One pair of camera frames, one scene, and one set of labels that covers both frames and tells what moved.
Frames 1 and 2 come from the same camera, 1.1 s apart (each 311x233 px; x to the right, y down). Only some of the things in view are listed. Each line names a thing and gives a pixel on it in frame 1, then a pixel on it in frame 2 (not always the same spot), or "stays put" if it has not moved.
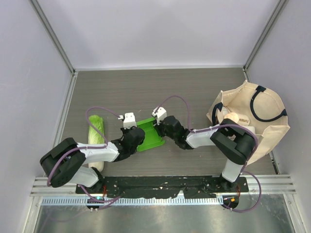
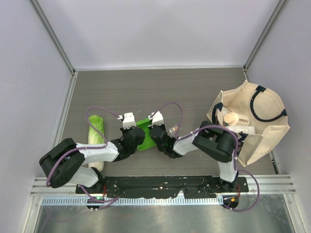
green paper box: x=151 y=139 stays put
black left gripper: x=124 y=131 stays put
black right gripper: x=158 y=128 -> x=160 y=125
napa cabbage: x=95 y=137 stays put
